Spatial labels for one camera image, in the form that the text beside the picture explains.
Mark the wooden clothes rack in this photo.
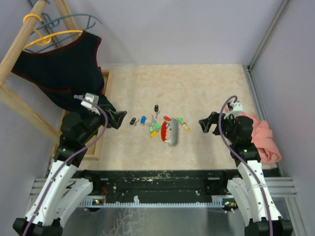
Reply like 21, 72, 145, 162
0, 0, 82, 146

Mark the green tag key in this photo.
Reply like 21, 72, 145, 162
177, 118, 184, 124
149, 123, 161, 133

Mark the yellow tag key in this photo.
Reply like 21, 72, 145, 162
181, 122, 190, 131
150, 130, 159, 138

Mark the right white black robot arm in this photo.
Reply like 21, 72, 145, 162
198, 112, 293, 236

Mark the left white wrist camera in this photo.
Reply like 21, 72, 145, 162
81, 93, 99, 114

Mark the teal plastic hanger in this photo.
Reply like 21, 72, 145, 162
25, 13, 103, 53

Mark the blue tag key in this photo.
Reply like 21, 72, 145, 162
140, 116, 147, 125

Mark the aluminium frame post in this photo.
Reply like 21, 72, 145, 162
247, 0, 291, 72

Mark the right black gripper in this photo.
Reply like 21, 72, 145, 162
199, 112, 238, 144

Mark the black tag key left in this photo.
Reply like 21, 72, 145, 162
129, 118, 140, 126

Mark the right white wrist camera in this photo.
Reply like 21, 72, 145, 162
224, 101, 243, 119

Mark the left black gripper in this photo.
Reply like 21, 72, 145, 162
78, 104, 126, 144

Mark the red tag key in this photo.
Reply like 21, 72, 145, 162
163, 116, 171, 121

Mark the yellow plastic hanger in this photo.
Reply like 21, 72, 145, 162
23, 14, 83, 50

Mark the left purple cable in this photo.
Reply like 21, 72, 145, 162
22, 95, 109, 236

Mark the metal key organizer red strap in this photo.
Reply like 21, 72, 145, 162
160, 118, 182, 148

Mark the black tag key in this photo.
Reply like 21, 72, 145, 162
154, 105, 160, 118
129, 118, 140, 126

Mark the dark navy vest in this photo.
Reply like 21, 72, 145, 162
12, 31, 115, 114

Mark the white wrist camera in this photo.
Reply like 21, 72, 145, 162
81, 93, 99, 114
224, 101, 243, 119

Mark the pink cloth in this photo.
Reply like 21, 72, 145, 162
241, 112, 282, 164

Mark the black tag key upper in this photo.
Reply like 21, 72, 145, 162
154, 105, 160, 118

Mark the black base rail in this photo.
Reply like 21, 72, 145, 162
46, 169, 281, 205

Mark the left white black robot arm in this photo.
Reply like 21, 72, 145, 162
13, 105, 127, 236

